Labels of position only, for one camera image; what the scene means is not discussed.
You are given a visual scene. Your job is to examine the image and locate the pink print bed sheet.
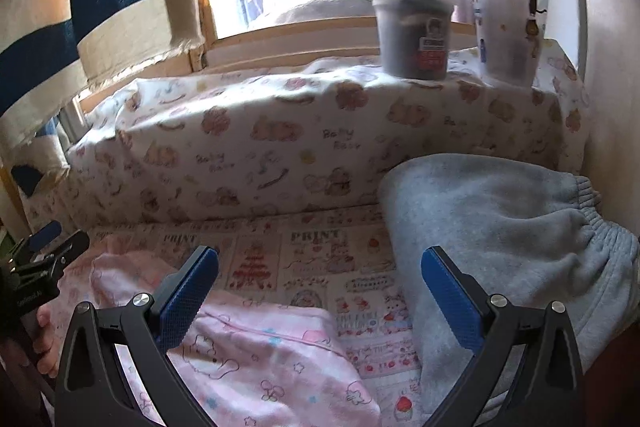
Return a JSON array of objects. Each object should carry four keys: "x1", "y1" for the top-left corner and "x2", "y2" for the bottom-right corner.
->
[{"x1": 94, "y1": 206, "x2": 423, "y2": 426}]

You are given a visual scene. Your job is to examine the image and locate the white cabinet door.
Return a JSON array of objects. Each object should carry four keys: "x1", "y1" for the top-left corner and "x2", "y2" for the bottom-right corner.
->
[{"x1": 584, "y1": 0, "x2": 639, "y2": 233}]

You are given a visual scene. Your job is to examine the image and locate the pink cartoon print pants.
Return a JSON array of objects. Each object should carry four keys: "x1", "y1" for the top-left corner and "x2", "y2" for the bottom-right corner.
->
[{"x1": 63, "y1": 242, "x2": 381, "y2": 426}]

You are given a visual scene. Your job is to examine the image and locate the left hand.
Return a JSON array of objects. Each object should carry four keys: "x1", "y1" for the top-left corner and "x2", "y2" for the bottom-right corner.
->
[{"x1": 32, "y1": 305, "x2": 60, "y2": 378}]

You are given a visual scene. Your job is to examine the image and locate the bear print bed bumper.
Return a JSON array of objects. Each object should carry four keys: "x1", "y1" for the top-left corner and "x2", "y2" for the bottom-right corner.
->
[{"x1": 24, "y1": 40, "x2": 589, "y2": 232}]

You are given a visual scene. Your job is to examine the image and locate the grey folded sweatpants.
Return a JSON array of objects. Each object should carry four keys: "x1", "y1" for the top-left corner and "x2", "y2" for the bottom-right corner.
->
[{"x1": 378, "y1": 154, "x2": 639, "y2": 415}]

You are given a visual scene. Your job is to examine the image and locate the white plastic cup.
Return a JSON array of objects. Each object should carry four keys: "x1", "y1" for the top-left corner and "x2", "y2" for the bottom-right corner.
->
[{"x1": 472, "y1": 0, "x2": 549, "y2": 89}]

